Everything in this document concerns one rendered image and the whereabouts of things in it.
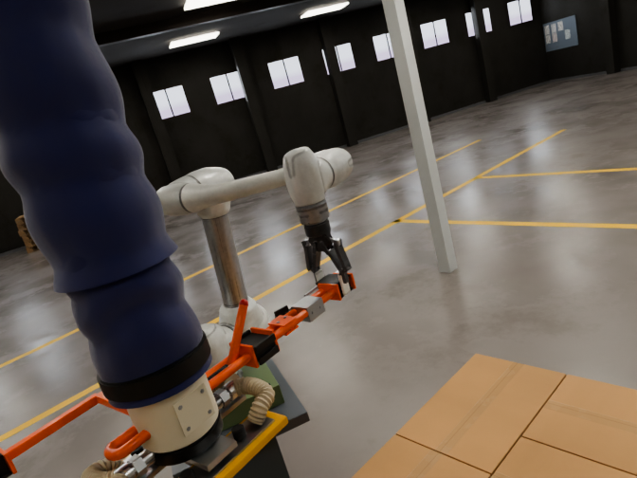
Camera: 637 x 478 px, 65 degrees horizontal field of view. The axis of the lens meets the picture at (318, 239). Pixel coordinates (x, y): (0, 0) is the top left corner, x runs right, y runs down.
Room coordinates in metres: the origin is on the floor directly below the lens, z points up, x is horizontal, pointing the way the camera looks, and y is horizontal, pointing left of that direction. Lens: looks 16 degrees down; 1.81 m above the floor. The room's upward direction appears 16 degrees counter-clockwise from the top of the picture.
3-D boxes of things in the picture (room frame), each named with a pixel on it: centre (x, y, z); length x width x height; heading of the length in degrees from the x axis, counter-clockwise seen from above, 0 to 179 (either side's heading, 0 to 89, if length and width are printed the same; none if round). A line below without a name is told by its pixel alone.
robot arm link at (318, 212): (1.40, -0.01, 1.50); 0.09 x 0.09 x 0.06
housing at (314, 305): (1.30, 0.08, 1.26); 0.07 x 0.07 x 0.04; 47
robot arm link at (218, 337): (1.76, 0.51, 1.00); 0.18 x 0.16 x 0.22; 143
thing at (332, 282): (1.39, -0.02, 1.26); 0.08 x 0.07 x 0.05; 137
